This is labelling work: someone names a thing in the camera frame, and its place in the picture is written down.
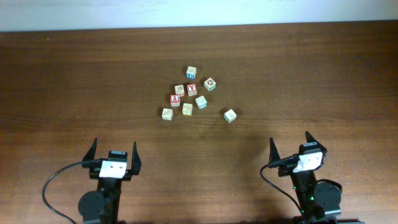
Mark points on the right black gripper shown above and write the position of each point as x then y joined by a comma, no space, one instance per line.
286,168

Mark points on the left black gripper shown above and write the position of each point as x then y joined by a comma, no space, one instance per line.
132,168

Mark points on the wooden block green letter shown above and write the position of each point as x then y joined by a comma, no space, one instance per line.
230,116

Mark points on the wooden block plain picture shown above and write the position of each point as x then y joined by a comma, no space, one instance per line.
167,114

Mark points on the wooden block yellow side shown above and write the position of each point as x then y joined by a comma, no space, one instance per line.
187,109

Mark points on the wooden block green picture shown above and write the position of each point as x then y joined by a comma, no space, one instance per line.
201,102

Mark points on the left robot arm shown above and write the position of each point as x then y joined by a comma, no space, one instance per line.
101,206

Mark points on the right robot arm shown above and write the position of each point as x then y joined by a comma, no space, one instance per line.
317,200

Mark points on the wooden block red letter X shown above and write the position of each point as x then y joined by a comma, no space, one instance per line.
174,100

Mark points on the wooden block red flower picture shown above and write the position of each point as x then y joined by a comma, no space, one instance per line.
179,90

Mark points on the wooden block brown picture top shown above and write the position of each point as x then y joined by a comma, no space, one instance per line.
210,84

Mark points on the wooden block red letter Y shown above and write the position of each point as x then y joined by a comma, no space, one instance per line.
192,89

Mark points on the wooden block blue letter D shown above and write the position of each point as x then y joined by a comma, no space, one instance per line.
191,72

